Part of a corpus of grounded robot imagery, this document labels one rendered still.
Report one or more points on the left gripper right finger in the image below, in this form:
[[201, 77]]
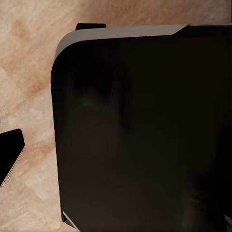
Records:
[[224, 143]]

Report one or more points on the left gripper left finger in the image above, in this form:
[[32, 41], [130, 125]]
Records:
[[11, 145]]

